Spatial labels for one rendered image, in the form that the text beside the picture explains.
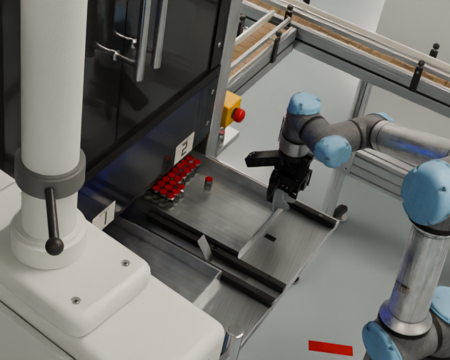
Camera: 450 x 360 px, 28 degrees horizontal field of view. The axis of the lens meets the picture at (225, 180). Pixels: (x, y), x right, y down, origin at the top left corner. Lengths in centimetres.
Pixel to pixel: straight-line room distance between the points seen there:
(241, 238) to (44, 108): 130
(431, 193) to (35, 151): 89
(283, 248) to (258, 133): 184
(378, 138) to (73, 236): 105
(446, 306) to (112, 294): 107
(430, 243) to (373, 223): 195
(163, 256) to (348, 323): 130
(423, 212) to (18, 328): 86
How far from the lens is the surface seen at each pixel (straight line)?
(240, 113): 246
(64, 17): 96
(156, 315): 119
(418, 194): 176
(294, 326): 329
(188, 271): 217
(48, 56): 99
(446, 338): 208
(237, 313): 210
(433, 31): 357
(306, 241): 231
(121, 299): 117
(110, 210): 207
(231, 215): 233
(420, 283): 189
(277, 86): 441
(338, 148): 203
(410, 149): 199
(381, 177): 323
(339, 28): 302
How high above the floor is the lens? 245
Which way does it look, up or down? 40 degrees down
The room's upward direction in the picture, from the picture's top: 11 degrees clockwise
